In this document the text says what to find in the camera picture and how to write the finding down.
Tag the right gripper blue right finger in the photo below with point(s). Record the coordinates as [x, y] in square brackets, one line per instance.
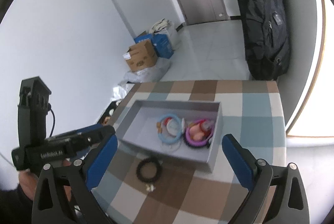
[241, 160]

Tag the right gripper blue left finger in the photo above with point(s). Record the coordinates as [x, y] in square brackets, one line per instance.
[103, 155]

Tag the pink pig toy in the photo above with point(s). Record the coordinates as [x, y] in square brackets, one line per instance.
[200, 131]

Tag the left hand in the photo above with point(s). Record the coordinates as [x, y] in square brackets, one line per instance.
[28, 182]

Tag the checkered table cloth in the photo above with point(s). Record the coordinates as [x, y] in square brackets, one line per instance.
[148, 181]

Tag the black white sandals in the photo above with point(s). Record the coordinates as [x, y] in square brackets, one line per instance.
[104, 118]

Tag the grey shallow cardboard box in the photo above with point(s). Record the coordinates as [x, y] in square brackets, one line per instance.
[161, 128]

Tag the white crumpled plastic bag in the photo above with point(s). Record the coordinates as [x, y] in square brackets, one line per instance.
[121, 90]

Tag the grey plastic parcel bag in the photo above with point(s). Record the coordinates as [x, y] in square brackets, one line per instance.
[150, 74]

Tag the brown cardboard box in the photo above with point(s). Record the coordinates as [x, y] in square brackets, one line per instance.
[140, 56]

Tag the blue cardboard box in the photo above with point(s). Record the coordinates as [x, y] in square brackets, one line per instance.
[160, 42]

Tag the black backpack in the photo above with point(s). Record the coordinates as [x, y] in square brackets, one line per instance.
[267, 45]

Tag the white bag with cloth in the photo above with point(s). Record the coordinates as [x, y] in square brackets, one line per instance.
[167, 27]

